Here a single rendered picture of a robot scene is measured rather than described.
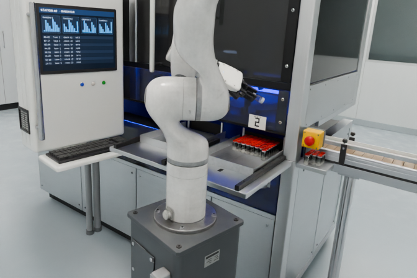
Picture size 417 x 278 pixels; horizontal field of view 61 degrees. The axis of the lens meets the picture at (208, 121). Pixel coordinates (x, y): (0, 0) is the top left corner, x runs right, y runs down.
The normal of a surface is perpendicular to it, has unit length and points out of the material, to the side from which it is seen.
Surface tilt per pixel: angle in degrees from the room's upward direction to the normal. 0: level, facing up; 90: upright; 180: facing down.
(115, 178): 90
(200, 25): 108
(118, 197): 90
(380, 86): 90
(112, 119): 90
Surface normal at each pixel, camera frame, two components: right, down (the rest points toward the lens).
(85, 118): 0.73, 0.22
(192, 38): -0.06, 0.57
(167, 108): 0.16, 0.35
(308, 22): -0.58, 0.18
